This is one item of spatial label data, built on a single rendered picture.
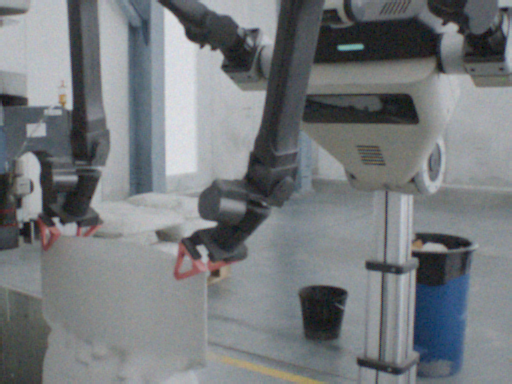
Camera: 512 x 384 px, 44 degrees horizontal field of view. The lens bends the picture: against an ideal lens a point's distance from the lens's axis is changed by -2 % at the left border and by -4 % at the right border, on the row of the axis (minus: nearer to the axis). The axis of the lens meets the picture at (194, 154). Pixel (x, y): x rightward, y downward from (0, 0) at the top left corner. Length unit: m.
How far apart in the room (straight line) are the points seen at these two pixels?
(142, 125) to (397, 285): 6.06
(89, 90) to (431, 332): 2.43
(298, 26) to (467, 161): 8.39
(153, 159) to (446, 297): 4.62
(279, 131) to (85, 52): 0.46
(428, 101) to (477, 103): 7.85
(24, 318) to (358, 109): 1.30
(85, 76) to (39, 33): 5.42
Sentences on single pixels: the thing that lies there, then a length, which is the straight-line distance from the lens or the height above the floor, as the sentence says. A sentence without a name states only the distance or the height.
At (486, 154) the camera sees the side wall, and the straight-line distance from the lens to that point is 9.24.
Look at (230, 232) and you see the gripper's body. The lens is 1.13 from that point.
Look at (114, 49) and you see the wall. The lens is 7.41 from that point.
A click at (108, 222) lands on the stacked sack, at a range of 4.30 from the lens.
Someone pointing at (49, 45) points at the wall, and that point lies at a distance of 6.80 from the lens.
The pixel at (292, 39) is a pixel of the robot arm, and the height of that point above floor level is 1.43.
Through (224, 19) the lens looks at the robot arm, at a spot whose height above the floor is 1.53.
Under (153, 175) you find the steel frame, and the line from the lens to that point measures 7.32.
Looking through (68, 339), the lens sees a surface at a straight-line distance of 1.46.
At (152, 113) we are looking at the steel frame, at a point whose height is 1.26.
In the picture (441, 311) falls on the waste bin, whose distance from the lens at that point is 3.36.
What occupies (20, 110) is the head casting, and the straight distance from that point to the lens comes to 1.56.
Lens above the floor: 1.34
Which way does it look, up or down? 4 degrees down
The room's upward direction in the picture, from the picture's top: straight up
